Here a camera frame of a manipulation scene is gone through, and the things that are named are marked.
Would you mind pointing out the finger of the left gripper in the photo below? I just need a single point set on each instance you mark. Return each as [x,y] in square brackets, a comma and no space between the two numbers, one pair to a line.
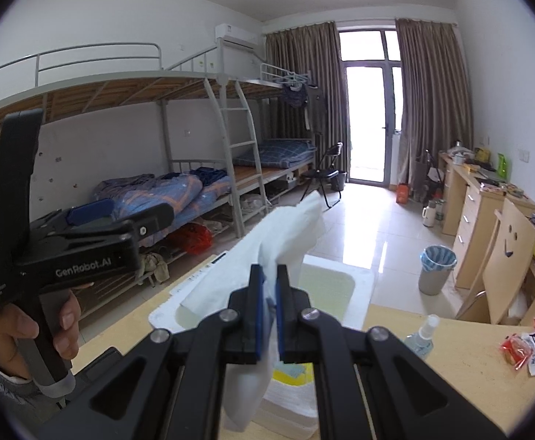
[86,214]

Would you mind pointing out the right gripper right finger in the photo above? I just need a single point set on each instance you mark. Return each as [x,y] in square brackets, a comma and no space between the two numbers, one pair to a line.
[370,385]

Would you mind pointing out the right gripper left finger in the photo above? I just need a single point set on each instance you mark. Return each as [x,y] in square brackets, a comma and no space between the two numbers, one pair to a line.
[169,386]

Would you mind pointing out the white tissue paper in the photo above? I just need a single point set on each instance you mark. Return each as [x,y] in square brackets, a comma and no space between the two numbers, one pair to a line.
[282,238]

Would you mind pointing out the left hand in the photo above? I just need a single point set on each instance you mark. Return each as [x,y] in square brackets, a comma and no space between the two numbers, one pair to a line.
[15,324]

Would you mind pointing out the blue spray bottle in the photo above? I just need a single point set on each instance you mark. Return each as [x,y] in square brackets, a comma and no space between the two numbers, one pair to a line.
[421,342]

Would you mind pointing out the blue plaid quilt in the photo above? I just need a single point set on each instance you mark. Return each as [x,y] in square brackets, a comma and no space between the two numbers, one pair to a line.
[189,194]

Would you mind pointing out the white remote control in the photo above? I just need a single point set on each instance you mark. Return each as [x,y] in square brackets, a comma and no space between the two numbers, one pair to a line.
[193,276]

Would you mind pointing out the grey trash bin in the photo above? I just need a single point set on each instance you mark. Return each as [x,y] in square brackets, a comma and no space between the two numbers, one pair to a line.
[437,263]

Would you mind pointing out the metal bunk bed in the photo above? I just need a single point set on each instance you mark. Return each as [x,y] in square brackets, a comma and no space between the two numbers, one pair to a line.
[113,110]

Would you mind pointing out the orange snack packet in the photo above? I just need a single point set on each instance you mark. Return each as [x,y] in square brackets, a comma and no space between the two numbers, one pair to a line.
[517,350]

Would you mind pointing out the wooden smiley chair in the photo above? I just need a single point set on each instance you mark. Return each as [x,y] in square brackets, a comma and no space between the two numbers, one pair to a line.
[495,296]

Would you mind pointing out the wooden desk with drawers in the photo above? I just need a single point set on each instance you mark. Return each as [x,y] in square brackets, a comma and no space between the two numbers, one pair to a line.
[469,217]

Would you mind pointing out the black folding chair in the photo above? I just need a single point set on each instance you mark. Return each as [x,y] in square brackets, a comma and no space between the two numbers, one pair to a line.
[326,172]

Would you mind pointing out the white air conditioner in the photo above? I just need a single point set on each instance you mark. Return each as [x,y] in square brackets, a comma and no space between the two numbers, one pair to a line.
[237,36]

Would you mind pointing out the left brown curtain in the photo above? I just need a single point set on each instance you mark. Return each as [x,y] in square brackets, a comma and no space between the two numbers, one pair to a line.
[318,109]

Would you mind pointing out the brown curtain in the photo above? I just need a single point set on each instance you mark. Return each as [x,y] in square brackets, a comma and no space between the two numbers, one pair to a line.
[318,109]
[437,107]

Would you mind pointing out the right brown curtain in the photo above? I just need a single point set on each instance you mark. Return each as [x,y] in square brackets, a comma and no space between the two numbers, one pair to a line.
[437,107]

